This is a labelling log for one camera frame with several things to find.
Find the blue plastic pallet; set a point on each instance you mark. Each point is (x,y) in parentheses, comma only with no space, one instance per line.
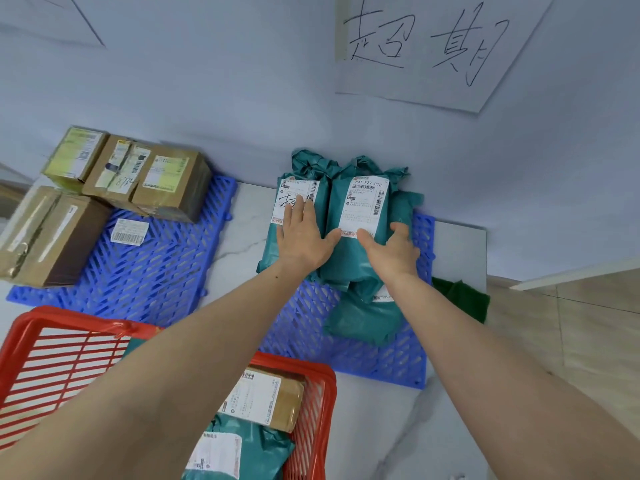
(165,274)
(320,334)

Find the small cardboard box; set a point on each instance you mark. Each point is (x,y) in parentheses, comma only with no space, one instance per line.
(195,189)

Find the person's left forearm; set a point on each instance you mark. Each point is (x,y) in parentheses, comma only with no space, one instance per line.
(150,384)

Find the yellow label cardboard box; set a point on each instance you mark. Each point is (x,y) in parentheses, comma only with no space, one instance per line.
(65,179)

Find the torn-edge paper wall sign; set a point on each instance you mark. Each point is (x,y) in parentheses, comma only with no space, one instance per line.
(40,19)

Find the green cloth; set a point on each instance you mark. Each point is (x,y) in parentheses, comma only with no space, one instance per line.
(465,297)

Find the taped brown cardboard box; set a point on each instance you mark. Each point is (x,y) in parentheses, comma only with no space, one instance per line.
(100,192)

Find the person's right forearm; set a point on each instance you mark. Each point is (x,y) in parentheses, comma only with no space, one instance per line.
(500,384)

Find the person's left hand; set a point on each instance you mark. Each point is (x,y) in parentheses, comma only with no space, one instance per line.
(305,244)

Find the large taped cardboard box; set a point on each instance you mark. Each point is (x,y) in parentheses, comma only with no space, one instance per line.
(85,244)

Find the person's right hand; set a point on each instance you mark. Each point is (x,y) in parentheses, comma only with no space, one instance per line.
(397,262)

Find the handwritten label teal mailer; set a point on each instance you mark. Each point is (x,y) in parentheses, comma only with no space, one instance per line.
(270,244)

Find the red plastic basket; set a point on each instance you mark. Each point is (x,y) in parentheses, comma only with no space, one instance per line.
(50,317)

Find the white barcode sticker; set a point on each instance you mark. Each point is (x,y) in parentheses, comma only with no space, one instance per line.
(130,231)

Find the straight-edge paper wall sign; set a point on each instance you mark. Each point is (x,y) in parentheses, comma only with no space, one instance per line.
(425,84)

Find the long teal mailer bag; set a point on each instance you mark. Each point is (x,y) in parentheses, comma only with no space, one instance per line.
(365,319)

